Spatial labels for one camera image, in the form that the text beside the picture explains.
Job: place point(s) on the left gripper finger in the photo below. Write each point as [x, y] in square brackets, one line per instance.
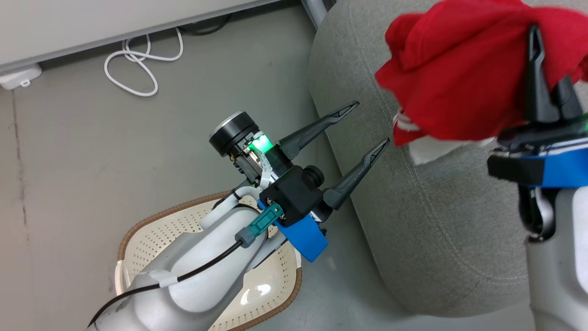
[353, 179]
[312, 131]

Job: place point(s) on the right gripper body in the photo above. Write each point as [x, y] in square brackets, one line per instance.
[542, 135]

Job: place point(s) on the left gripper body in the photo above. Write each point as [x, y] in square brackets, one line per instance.
[234, 133]

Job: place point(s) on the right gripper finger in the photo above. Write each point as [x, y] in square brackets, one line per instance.
[567, 103]
[537, 92]

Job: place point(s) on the red garment with white lining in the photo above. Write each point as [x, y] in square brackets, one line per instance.
[459, 69]

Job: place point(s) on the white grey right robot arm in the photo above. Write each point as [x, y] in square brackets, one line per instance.
[560, 266]

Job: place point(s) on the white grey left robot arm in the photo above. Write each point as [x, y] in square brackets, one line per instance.
[202, 276]

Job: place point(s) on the grey fabric sofa seat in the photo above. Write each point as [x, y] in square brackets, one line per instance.
[436, 220]

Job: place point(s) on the cream perforated laundry basket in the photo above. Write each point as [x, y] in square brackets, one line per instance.
[151, 239]

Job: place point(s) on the straight grey desk leg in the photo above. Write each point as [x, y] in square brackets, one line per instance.
[317, 11]

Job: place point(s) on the white tape label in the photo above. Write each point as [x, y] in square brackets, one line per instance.
[161, 277]

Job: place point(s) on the white desk panel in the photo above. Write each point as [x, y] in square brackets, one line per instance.
[92, 23]

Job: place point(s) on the white power adapter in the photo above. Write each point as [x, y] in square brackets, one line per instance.
[18, 77]

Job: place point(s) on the blue right camera mount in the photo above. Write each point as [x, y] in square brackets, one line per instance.
[565, 170]

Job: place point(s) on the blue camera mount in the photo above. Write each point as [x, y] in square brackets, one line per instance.
[565, 170]
[305, 239]

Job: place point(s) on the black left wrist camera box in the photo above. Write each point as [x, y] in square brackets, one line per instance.
[294, 193]

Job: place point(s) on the blue left camera mount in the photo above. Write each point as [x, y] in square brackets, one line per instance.
[305, 239]

